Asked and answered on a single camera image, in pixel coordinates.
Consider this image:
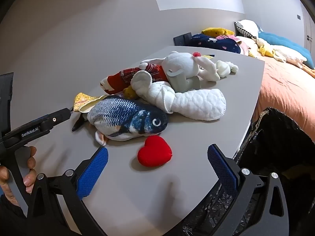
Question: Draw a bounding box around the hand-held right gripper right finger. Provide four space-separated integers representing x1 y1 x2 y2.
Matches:
207 144 289 236

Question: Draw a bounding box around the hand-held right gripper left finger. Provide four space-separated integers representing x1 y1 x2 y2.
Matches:
27 146 109 236

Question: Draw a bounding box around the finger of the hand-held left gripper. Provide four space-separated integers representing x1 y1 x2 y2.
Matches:
41 107 74 131

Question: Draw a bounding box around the red heart plush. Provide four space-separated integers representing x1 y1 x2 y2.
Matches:
137 136 173 167

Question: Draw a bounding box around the black trash bag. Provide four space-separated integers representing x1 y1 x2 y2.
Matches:
182 107 315 236

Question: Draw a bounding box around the small yellow plush toy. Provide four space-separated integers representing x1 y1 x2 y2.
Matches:
123 87 138 100

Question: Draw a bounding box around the grey foam corner guard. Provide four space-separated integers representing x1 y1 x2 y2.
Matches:
167 69 201 91

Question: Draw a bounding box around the person's left forearm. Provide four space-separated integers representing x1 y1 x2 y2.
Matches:
0 195 28 236

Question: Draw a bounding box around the person's left hand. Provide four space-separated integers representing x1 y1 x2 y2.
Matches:
0 146 37 208

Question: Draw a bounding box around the blue fish plush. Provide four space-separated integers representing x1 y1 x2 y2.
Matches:
71 95 170 146

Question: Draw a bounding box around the white quilted cloth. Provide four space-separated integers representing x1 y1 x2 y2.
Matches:
169 88 227 122

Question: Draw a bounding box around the white terry plush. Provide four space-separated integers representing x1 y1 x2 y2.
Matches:
130 70 176 115

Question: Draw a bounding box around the bed with orange sheet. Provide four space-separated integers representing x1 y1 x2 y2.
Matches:
246 36 315 143

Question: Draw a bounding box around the white rabbit plush plaid dress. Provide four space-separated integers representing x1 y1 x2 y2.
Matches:
100 51 221 96

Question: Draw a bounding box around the navy printed blanket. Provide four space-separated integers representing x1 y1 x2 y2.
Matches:
191 34 242 54

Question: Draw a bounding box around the yellow duck plush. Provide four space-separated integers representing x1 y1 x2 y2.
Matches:
257 45 276 57

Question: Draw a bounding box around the white goose plush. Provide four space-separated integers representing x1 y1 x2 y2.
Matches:
256 37 315 77

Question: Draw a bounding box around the black box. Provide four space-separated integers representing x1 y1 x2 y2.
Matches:
173 31 193 47

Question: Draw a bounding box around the mustard yellow cloth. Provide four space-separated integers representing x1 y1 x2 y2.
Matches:
201 28 235 37

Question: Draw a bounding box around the teal pillow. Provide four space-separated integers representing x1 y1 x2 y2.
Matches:
258 31 315 70

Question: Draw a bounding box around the checkered pillow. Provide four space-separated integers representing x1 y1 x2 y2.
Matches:
234 20 260 39

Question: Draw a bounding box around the white door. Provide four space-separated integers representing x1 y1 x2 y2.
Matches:
301 5 315 52

